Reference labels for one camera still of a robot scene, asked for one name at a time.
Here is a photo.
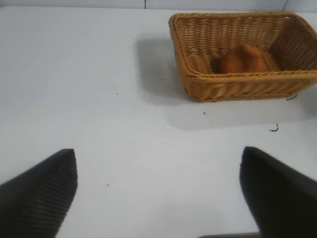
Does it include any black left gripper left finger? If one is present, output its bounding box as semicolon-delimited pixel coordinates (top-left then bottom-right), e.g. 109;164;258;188
0;148;79;238

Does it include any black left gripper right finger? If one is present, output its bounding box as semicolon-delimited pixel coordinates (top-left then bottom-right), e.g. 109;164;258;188
239;146;317;238

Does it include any brown bread roll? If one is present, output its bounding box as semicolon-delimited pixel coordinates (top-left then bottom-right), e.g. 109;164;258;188
211;43;268;75

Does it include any woven wicker basket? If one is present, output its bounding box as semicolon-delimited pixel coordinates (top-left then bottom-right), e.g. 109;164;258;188
168;11;317;103

